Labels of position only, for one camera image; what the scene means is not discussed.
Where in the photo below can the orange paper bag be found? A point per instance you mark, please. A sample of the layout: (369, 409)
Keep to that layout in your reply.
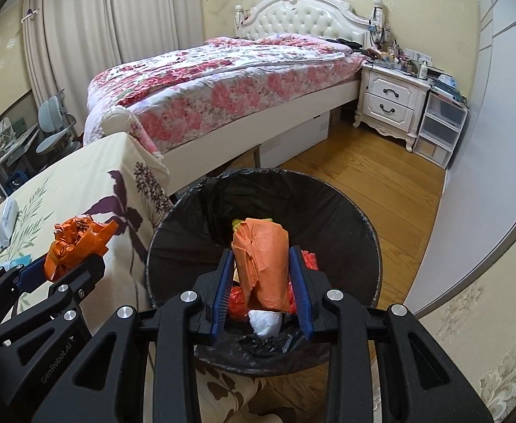
(260, 260)

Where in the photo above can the white crumpled tissue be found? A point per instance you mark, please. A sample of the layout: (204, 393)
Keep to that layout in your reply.
(264, 322)

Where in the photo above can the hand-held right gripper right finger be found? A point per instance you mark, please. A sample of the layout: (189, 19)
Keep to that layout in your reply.
(301, 299)

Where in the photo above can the cream pleated curtain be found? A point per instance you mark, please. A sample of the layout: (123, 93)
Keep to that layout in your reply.
(156, 9)
(73, 39)

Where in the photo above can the trash bin with black liner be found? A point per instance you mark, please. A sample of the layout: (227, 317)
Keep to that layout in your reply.
(328, 229)

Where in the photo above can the white carved nightstand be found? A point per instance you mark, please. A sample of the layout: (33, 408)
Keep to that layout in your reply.
(390, 97)

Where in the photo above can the cream leaf-print bedsheet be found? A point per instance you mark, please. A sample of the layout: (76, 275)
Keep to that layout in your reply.
(64, 194)

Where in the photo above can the cluster of small bottles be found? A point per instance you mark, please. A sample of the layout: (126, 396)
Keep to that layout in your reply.
(408, 59)

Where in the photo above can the white study desk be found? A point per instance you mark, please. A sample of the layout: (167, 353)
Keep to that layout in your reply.
(11, 141)

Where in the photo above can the pale blue desk chair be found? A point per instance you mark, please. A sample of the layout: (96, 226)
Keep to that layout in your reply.
(51, 114)

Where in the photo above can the white under-bed storage box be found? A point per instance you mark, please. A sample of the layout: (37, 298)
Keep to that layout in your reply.
(293, 141)

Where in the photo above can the white sliding wardrobe door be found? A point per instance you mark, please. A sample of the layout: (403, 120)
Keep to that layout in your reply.
(482, 141)

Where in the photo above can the red foam fruit net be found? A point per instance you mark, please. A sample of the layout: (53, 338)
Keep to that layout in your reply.
(309, 260)

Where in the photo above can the orange plastic bag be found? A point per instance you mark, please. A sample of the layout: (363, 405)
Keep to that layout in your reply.
(75, 242)

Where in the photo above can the pink floral quilt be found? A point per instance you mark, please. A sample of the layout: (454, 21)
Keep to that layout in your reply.
(222, 79)

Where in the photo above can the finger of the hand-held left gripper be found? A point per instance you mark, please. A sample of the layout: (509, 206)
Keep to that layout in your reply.
(31, 277)
(86, 277)

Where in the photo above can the red plastic bag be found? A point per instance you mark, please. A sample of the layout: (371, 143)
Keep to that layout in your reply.
(236, 302)

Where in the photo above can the white paper packet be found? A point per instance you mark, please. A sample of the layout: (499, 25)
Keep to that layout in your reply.
(7, 222)

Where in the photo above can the small teal wrapper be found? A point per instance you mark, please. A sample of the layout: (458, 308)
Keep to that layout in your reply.
(20, 261)

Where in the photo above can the clear plastic drawer unit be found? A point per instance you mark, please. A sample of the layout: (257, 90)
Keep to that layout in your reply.
(441, 132)

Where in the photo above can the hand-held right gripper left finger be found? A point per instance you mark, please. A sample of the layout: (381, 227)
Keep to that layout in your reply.
(222, 295)

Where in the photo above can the white tufted bed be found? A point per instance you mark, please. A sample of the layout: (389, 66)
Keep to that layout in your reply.
(302, 17)

